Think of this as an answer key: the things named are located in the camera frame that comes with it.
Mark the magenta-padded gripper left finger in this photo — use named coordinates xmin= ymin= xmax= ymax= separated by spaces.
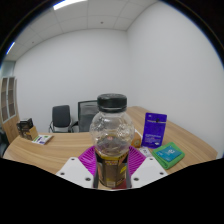
xmin=55 ymin=145 xmax=98 ymax=188

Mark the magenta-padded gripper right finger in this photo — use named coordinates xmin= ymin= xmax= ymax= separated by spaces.
xmin=127 ymin=145 xmax=168 ymax=188

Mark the clear bottle with black cap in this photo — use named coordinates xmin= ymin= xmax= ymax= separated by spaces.
xmin=89 ymin=92 xmax=136 ymax=189

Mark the small pale yellow box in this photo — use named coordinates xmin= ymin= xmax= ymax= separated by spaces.
xmin=138 ymin=146 xmax=154 ymax=158

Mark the flat round red coaster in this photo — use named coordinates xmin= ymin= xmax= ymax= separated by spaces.
xmin=123 ymin=179 xmax=133 ymax=190

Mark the orange cardboard box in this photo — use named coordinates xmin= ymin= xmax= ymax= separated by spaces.
xmin=132 ymin=129 xmax=144 ymax=149

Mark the purple standing sign card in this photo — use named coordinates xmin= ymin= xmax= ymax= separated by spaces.
xmin=141 ymin=112 xmax=168 ymax=149

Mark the white printed booklet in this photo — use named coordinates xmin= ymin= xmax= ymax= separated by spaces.
xmin=31 ymin=133 xmax=54 ymax=146

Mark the black office chair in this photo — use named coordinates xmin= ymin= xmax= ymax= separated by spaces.
xmin=48 ymin=104 xmax=74 ymax=134

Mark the grey mesh office chair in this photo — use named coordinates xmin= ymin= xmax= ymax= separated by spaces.
xmin=71 ymin=100 xmax=101 ymax=133

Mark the small dark brown box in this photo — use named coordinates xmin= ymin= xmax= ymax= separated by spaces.
xmin=15 ymin=120 xmax=27 ymax=138

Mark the wooden cabinet with glass doors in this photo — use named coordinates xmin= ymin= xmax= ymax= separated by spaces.
xmin=0 ymin=76 xmax=20 ymax=144

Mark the rectangular ceiling light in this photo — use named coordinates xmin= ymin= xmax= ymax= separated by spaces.
xmin=5 ymin=41 xmax=16 ymax=56
xmin=53 ymin=0 xmax=88 ymax=11

